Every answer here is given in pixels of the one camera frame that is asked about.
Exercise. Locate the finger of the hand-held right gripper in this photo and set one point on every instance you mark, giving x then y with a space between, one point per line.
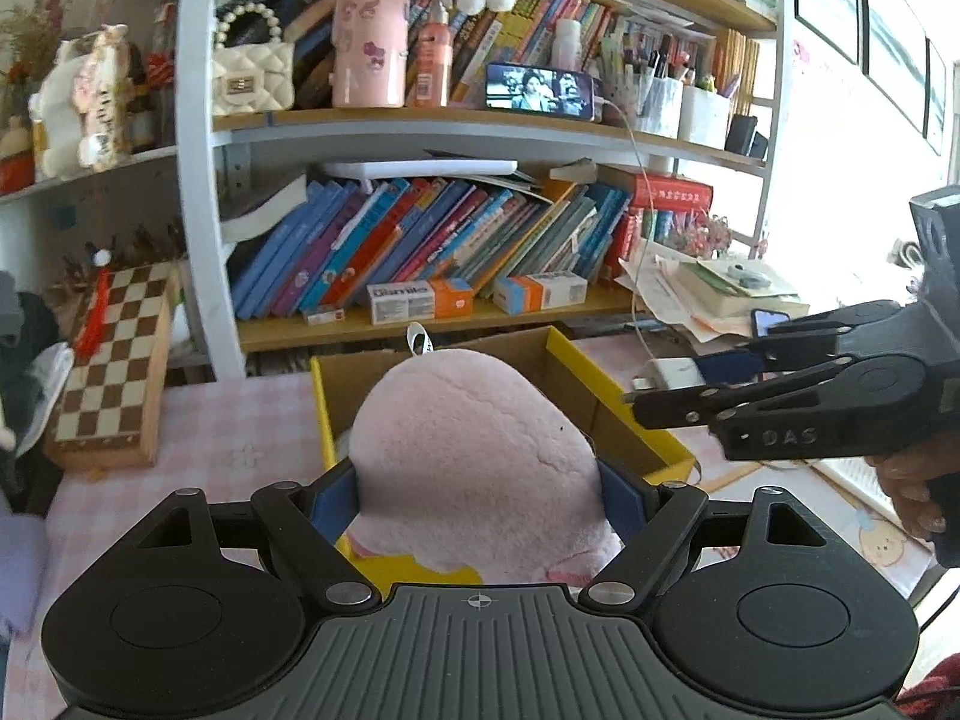
675 405
731 369

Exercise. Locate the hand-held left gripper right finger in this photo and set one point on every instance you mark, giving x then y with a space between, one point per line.
622 499

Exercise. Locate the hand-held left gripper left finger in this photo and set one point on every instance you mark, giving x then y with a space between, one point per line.
334 506

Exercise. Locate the cardboard box with yellow flaps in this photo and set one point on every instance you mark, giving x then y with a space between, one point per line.
592 397

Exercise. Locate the pink plush toy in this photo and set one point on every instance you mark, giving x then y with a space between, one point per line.
472 457

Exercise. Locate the pink cylinder container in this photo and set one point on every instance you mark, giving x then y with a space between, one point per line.
371 45

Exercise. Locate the person's right hand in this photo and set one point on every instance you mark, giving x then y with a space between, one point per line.
904 491

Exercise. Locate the white charger plug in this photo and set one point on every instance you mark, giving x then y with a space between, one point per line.
675 373

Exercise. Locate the blue smartphone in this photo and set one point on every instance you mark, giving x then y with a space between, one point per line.
766 322

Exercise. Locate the pile of papers and books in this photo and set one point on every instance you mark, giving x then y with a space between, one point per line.
720 304

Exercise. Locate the pink checked tablecloth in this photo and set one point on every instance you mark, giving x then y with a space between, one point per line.
225 420

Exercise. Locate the white orange and blue carton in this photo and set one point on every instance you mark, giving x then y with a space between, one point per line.
540 291

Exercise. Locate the thick red dictionary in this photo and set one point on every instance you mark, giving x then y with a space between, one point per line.
671 199

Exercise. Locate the small red and white box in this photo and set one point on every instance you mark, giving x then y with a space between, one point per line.
324 315

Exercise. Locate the long white and orange carton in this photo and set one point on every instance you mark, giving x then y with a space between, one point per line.
409 301

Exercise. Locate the black box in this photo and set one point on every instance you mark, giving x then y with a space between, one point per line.
744 136

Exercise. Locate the white pen holder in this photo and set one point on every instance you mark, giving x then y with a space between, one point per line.
705 120

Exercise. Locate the wooden chessboard box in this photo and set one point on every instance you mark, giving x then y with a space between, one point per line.
112 375

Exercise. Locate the clear pen holder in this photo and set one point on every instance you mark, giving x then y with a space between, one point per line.
660 105

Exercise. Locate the row of leaning colourful books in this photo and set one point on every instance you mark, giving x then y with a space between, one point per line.
420 240

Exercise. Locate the row of orange books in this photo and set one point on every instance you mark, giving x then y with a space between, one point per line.
739 71

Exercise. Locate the thick grey book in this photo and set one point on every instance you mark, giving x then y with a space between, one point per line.
262 214

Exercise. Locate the red tassel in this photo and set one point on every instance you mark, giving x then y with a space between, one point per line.
94 307

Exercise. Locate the lilac fluffy cloth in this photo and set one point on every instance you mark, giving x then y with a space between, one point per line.
19 570

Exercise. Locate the smartphone with lit screen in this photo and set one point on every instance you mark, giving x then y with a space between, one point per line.
540 90

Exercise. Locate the dark cloth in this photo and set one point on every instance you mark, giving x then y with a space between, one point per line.
22 360

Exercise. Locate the flat white book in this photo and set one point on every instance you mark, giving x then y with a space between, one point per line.
420 169

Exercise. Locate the small white bottle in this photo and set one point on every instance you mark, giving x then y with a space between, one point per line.
567 45

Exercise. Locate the red patterned clothing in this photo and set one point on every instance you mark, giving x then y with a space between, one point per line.
937 694

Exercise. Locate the white metal bookshelf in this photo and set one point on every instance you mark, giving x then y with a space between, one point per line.
201 165

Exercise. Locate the row of upright colourful books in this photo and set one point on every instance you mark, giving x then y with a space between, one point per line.
517 30

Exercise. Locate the pink spray bottle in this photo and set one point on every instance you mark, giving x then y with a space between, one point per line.
429 60

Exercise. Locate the cream quilted handbag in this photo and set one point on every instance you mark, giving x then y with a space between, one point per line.
251 79

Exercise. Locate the dried flower bunch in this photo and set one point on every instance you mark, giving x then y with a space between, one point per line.
34 37

